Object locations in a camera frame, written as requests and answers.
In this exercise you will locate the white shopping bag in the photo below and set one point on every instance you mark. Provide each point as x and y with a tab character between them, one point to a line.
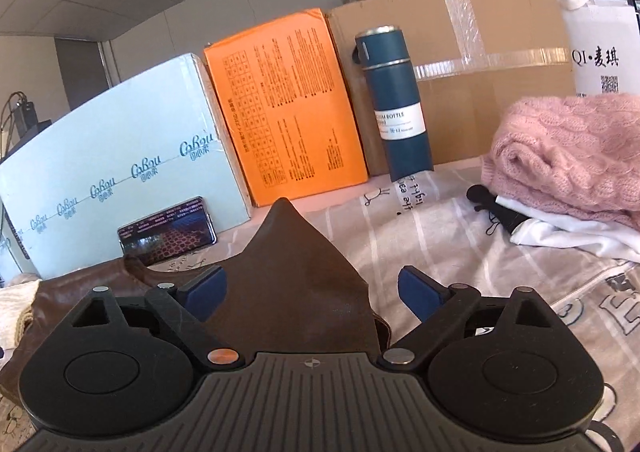
604	45

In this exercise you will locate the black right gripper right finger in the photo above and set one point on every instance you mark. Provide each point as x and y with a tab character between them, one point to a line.
442	311

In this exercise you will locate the dark blue vacuum bottle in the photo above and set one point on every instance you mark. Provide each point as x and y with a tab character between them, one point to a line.
385	62

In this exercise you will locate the white and black garment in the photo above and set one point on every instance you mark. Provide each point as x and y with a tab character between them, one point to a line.
528	226

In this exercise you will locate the orange cardboard box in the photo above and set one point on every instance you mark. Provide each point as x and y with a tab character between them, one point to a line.
281	90

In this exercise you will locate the cream knitted garment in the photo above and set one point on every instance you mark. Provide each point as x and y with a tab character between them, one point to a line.
16	311

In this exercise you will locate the black smartphone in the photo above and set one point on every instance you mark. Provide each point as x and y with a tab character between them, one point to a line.
169	233

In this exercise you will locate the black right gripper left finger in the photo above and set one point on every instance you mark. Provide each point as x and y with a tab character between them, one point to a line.
181	312

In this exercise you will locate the brown cardboard box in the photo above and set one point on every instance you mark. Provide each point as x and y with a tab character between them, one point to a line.
473	59

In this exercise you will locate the pink knitted sweater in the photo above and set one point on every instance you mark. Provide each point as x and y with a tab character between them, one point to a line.
576	156

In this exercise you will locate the brown leather garment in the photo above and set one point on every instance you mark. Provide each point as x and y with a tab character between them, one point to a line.
288	290

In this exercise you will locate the light blue cardboard box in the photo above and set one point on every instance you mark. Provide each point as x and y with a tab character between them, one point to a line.
154	141

